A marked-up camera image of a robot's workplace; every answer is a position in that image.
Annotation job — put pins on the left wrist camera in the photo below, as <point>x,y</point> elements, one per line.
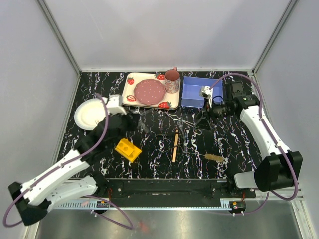
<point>115,106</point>

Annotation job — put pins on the wooden test tube clamp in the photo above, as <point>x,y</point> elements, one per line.
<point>176,140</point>

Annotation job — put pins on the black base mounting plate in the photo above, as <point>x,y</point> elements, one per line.
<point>164,193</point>

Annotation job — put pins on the strawberry pattern tray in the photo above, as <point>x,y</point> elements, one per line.
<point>170,101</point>

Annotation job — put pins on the pink floral mug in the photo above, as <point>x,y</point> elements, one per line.
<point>172,80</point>

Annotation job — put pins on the test tube brush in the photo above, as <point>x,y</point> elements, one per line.
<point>211,157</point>

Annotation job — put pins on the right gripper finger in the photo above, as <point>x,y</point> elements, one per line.
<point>203,124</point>
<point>200,116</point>

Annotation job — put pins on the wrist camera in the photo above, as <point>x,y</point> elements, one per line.
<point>206,92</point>
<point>115,106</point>

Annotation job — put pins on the blue plastic drawer box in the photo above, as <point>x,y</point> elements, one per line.
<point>191,91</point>

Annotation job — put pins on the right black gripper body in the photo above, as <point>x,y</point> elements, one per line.
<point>209,113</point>

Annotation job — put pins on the metal crucible tongs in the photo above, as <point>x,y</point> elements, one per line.
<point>181,122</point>

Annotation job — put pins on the pink dotted plate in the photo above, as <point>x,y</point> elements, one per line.
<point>149,92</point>

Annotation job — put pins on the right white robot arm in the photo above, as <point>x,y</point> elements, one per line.
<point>280,166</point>

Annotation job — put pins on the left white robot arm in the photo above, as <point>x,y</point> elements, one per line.
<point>35,198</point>

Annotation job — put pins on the yellow test tube rack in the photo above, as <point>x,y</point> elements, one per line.
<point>126,149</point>

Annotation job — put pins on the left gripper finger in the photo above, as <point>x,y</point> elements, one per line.
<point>144,113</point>
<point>143,127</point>

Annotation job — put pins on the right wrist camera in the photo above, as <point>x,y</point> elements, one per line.
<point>206,92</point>

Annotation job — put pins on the white paper plate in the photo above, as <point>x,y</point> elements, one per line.
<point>89,114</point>

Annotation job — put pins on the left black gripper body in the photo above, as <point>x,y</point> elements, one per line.
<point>130,125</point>

